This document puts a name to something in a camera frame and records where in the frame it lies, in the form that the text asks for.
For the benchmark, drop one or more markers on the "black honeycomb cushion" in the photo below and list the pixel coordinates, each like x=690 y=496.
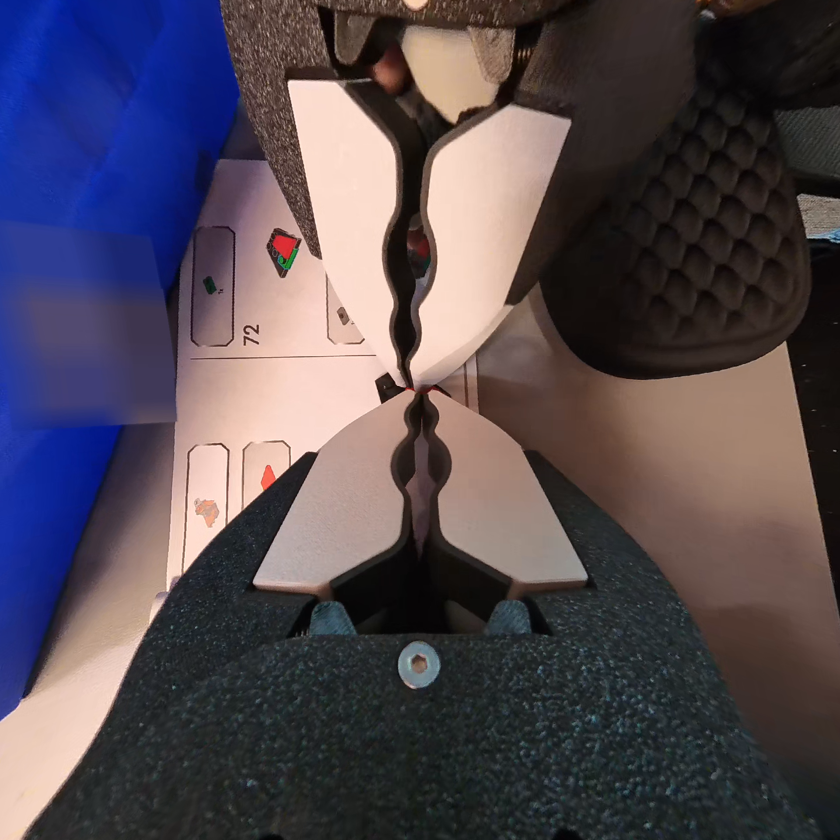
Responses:
x=689 y=249

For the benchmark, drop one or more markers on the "black lego plate red tile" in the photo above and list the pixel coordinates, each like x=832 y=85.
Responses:
x=387 y=387

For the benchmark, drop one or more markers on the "white lego instruction booklet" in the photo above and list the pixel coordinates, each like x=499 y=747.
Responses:
x=295 y=394

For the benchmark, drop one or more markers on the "person's right hand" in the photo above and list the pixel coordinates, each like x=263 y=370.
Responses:
x=396 y=69

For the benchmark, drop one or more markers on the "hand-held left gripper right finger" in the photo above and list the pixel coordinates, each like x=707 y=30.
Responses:
x=505 y=518

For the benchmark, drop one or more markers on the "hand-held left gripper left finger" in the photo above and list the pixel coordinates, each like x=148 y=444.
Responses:
x=341 y=512

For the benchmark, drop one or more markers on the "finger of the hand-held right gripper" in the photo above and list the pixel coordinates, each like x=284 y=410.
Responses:
x=348 y=197
x=492 y=216

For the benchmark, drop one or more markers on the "blue fabric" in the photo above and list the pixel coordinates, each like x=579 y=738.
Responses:
x=98 y=131

